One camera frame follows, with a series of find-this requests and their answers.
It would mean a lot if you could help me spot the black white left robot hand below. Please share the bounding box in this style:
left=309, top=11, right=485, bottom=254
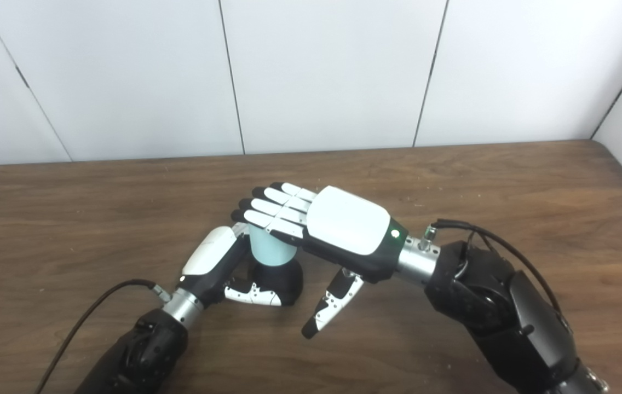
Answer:
left=178, top=222, right=283, bottom=307

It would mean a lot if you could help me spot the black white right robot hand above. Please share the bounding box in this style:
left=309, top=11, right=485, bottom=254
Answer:
left=231, top=182, right=408, bottom=340

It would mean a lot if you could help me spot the light-blue cylindrical hose piece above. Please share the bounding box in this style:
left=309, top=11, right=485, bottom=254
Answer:
left=248, top=224, right=297, bottom=267

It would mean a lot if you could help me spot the black funnel-shaped nozzle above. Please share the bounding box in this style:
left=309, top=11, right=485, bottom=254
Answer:
left=243, top=257, right=304, bottom=306

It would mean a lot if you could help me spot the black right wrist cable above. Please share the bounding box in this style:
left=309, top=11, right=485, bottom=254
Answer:
left=423, top=219, right=572, bottom=329

